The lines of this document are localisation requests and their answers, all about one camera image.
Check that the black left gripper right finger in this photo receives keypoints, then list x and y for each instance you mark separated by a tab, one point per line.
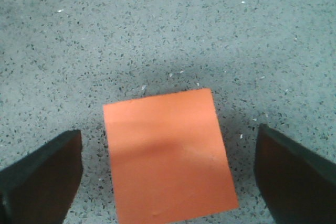
297	185

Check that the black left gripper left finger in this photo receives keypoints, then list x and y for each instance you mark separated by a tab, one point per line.
41	187

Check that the orange foam cube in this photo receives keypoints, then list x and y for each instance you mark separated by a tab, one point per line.
168	158

